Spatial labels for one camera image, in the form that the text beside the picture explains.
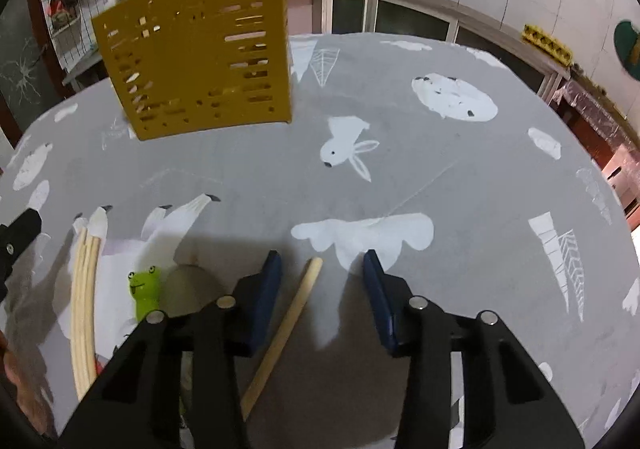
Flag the green round wall board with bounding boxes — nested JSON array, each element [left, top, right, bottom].
[[614, 19, 640, 77]]

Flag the wire wall basket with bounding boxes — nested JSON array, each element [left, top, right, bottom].
[[41, 0, 85, 36]]

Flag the yellow egg carton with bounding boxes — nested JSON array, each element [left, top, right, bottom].
[[520, 23, 573, 65]]

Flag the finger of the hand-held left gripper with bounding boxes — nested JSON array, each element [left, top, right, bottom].
[[0, 208, 43, 300]]

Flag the plastic covered side table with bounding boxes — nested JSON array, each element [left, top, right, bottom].
[[550, 78, 640, 175]]

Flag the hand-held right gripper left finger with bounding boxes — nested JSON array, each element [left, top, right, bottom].
[[57, 250, 283, 449]]

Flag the green frog spoon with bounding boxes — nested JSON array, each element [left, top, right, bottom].
[[128, 265, 164, 324]]

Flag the person's left hand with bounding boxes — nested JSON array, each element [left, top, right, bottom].
[[0, 334, 56, 437]]

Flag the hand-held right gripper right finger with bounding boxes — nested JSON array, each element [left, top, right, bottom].
[[362, 249, 586, 449]]

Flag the brown glass door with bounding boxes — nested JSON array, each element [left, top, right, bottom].
[[0, 0, 68, 135]]

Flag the white kitchen cabinets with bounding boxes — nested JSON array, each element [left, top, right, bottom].
[[287, 0, 571, 95]]

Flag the yellow slotted utensil holder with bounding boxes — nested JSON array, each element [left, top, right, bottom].
[[91, 0, 293, 142]]

